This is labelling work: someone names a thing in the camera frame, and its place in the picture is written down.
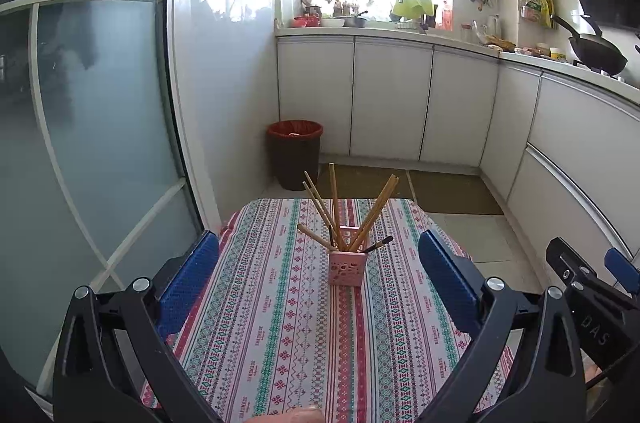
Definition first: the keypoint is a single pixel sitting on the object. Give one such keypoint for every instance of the person's left hand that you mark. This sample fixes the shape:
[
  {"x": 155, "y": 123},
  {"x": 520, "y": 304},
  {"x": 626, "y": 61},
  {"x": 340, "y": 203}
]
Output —
[{"x": 295, "y": 415}]

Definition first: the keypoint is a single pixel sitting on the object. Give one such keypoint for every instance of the olive floor mat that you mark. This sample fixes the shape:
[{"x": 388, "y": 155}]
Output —
[
  {"x": 455, "y": 193},
  {"x": 365, "y": 183}
]

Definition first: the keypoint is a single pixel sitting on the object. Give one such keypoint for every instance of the white jug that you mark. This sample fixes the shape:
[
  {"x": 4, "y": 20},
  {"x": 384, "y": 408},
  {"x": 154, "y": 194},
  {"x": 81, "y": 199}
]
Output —
[{"x": 493, "y": 25}]

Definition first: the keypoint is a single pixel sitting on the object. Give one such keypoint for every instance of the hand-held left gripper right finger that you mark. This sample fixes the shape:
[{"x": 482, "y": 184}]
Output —
[{"x": 447, "y": 280}]

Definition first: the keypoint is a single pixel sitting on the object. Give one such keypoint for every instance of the metal cooking pot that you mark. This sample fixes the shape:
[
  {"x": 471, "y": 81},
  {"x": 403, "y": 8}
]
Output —
[{"x": 352, "y": 21}]

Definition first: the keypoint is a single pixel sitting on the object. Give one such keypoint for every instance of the dark slim paintbrush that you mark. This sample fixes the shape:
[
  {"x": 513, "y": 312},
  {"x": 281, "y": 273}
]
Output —
[{"x": 377, "y": 244}]

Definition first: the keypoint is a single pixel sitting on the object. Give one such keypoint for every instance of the red bowl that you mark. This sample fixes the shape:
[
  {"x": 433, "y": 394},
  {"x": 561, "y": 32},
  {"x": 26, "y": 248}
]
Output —
[{"x": 306, "y": 22}]

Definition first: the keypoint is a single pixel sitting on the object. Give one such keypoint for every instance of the white kitchen countertop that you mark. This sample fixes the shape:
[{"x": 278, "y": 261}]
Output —
[{"x": 380, "y": 33}]

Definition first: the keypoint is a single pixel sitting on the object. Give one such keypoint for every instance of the green plastic bag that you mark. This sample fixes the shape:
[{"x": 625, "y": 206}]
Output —
[{"x": 412, "y": 3}]

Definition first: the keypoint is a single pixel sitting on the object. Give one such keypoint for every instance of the yellow cup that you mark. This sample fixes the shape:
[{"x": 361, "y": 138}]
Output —
[{"x": 557, "y": 54}]

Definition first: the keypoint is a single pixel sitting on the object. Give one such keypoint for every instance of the frosted glass sliding door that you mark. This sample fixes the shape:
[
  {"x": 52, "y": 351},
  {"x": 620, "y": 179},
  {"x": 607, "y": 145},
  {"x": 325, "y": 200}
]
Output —
[{"x": 100, "y": 128}]

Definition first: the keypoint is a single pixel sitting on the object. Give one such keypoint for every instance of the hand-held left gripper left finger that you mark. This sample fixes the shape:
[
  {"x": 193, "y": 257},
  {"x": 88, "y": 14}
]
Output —
[{"x": 192, "y": 283}]

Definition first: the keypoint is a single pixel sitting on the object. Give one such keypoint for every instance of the food on countertop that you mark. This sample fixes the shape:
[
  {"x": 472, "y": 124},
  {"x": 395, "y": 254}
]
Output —
[{"x": 497, "y": 43}]

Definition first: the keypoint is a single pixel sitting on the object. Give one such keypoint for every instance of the wall rack with packets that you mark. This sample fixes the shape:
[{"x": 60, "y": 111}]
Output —
[{"x": 536, "y": 9}]

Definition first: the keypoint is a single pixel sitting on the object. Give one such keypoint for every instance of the bundle of wooden chopsticks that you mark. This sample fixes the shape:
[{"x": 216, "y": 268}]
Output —
[{"x": 334, "y": 203}]

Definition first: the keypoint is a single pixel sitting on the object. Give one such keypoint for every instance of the pink perforated utensil holder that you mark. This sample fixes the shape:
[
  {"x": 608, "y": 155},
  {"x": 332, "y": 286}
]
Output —
[{"x": 347, "y": 270}]

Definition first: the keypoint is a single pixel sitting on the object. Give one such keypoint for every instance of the white bowl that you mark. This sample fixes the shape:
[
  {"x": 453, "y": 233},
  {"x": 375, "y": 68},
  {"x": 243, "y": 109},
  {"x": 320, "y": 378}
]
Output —
[{"x": 331, "y": 22}]

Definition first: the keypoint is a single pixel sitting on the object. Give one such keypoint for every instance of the brown trash bin red liner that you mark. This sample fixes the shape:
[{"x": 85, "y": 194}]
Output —
[{"x": 294, "y": 158}]

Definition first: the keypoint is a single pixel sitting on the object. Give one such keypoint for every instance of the white kitchen cabinets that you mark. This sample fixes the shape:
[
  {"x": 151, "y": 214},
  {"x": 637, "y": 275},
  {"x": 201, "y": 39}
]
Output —
[{"x": 390, "y": 103}]

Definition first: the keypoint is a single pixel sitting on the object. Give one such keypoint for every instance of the black wok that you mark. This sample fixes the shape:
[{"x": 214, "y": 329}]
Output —
[{"x": 597, "y": 53}]

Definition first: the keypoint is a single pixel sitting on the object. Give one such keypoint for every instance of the patterned striped tablecloth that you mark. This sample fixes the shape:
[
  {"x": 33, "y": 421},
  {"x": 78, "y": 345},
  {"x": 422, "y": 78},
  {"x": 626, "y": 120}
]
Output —
[{"x": 280, "y": 343}]

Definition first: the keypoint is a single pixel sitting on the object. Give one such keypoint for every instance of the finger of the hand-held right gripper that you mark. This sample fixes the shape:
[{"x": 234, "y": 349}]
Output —
[
  {"x": 565, "y": 260},
  {"x": 622, "y": 270}
]

